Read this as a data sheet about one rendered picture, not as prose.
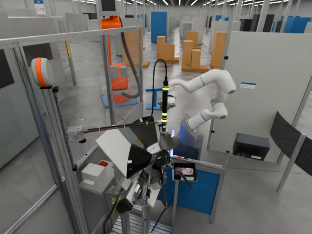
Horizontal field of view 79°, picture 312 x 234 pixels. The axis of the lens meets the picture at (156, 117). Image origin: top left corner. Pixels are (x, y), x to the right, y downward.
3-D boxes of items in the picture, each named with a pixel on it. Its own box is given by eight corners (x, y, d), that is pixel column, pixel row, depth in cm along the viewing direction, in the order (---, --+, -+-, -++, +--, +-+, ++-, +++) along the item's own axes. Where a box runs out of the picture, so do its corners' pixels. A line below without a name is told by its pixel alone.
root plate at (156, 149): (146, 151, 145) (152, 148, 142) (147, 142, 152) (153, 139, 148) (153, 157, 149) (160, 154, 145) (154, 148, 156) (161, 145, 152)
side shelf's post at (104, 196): (107, 231, 216) (99, 177, 177) (109, 228, 219) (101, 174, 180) (111, 232, 214) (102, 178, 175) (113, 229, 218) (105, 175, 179)
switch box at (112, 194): (108, 210, 171) (106, 192, 160) (113, 201, 178) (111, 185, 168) (123, 215, 167) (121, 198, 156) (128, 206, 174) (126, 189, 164)
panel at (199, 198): (145, 196, 244) (144, 155, 213) (145, 195, 245) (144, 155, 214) (210, 215, 222) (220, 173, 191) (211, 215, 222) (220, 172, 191)
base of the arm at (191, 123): (186, 114, 216) (199, 106, 206) (197, 127, 218) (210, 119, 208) (182, 122, 200) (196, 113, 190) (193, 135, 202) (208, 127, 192)
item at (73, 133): (67, 142, 124) (64, 131, 120) (68, 136, 130) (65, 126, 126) (84, 140, 127) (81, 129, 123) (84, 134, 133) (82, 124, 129)
